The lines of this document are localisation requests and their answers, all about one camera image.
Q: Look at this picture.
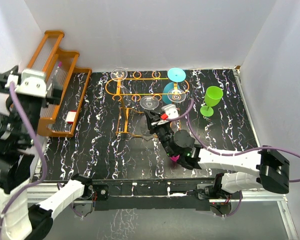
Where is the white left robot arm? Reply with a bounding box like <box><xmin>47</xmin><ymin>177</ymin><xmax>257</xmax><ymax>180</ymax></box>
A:
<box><xmin>0</xmin><ymin>68</ymin><xmax>94</xmax><ymax>240</ymax></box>

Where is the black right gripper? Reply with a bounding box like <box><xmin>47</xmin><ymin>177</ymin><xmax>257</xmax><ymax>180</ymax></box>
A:
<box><xmin>145</xmin><ymin>109</ymin><xmax>175</xmax><ymax>158</ymax></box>

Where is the gold wire wine glass rack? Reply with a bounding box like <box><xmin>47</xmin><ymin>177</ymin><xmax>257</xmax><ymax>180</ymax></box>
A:
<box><xmin>105</xmin><ymin>67</ymin><xmax>190</xmax><ymax>138</ymax></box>

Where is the clear short wine glass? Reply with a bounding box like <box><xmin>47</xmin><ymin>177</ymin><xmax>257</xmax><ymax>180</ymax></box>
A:
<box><xmin>140</xmin><ymin>96</ymin><xmax>159</xmax><ymax>137</ymax></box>

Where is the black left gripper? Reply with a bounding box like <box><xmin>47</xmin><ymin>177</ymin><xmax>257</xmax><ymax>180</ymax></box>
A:
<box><xmin>0</xmin><ymin>64</ymin><xmax>62</xmax><ymax>145</ymax></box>

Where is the teal plastic wine glass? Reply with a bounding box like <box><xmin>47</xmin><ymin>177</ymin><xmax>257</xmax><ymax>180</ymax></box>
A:
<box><xmin>162</xmin><ymin>67</ymin><xmax>186</xmax><ymax>104</ymax></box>

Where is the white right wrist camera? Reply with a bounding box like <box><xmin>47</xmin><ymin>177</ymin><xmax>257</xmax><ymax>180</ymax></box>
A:
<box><xmin>161</xmin><ymin>104</ymin><xmax>179</xmax><ymax>120</ymax></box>

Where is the pink capped marker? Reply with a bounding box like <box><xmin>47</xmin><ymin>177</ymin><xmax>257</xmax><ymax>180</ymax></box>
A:
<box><xmin>52</xmin><ymin>61</ymin><xmax>62</xmax><ymax>80</ymax></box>

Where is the red and white eraser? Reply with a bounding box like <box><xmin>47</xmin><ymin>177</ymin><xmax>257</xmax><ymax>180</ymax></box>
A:
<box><xmin>65</xmin><ymin>111</ymin><xmax>77</xmax><ymax>124</ymax></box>

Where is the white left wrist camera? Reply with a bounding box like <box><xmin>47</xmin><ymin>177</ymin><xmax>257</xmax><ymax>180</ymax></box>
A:
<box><xmin>4</xmin><ymin>68</ymin><xmax>47</xmax><ymax>99</ymax></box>

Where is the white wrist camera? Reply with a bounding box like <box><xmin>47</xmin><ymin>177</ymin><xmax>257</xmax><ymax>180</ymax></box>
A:
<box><xmin>4</xmin><ymin>68</ymin><xmax>47</xmax><ymax>99</ymax></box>
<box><xmin>161</xmin><ymin>104</ymin><xmax>179</xmax><ymax>120</ymax></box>

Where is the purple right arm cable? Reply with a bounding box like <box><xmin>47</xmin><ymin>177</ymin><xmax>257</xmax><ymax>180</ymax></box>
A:
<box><xmin>169</xmin><ymin>98</ymin><xmax>300</xmax><ymax>217</ymax></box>

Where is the green plastic wine glass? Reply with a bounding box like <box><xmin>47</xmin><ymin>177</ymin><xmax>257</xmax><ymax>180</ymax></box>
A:
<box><xmin>200</xmin><ymin>86</ymin><xmax>223</xmax><ymax>117</ymax></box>

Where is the orange wooden shelf rack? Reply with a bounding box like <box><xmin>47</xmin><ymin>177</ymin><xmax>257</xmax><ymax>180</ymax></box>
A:
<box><xmin>27</xmin><ymin>30</ymin><xmax>92</xmax><ymax>138</ymax></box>

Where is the aluminium base frame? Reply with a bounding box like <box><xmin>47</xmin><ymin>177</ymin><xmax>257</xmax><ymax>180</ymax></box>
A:
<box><xmin>47</xmin><ymin>178</ymin><xmax>300</xmax><ymax>240</ymax></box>

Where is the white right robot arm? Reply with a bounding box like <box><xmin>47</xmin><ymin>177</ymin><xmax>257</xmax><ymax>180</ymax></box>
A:
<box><xmin>144</xmin><ymin>110</ymin><xmax>290</xmax><ymax>199</ymax></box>

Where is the magenta plastic wine glass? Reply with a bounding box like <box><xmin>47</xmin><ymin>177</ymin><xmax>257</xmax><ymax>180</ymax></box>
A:
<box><xmin>170</xmin><ymin>155</ymin><xmax>180</xmax><ymax>167</ymax></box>

